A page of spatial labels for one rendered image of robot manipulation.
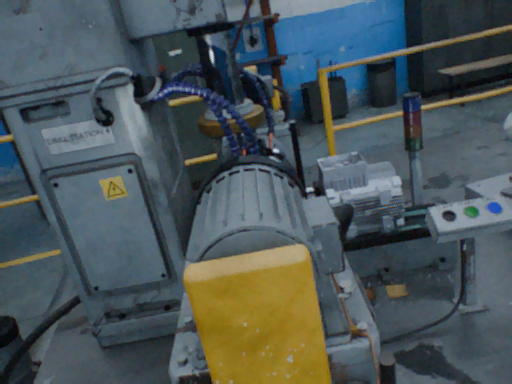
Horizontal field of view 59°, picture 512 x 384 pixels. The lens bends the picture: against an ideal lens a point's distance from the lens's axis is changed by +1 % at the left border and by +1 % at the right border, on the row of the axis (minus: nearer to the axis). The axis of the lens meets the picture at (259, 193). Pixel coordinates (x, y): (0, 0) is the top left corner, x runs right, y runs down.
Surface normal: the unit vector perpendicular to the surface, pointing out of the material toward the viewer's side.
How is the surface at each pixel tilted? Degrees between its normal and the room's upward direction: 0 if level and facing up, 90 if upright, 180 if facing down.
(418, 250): 90
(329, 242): 90
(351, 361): 90
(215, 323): 90
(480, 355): 0
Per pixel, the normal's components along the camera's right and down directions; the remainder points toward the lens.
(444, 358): -0.18, -0.91
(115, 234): 0.04, 0.38
